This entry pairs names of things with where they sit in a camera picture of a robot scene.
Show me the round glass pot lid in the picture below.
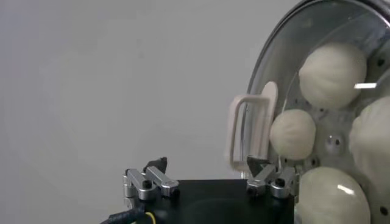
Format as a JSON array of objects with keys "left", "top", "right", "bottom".
[{"left": 224, "top": 0, "right": 390, "bottom": 224}]

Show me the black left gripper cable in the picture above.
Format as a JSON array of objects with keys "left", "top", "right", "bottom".
[{"left": 100, "top": 206, "right": 156, "bottom": 224}]

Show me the white steamed baozi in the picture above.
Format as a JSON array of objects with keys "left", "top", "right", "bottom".
[
  {"left": 349, "top": 96, "right": 390, "bottom": 195},
  {"left": 294, "top": 166, "right": 372, "bottom": 224},
  {"left": 298, "top": 41, "right": 368, "bottom": 110},
  {"left": 269, "top": 108, "right": 317, "bottom": 161}
]

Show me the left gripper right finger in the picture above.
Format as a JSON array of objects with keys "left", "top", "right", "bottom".
[{"left": 246, "top": 155, "right": 300, "bottom": 199}]

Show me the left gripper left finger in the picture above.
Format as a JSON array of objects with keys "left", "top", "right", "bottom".
[{"left": 122, "top": 156, "right": 180, "bottom": 209}]

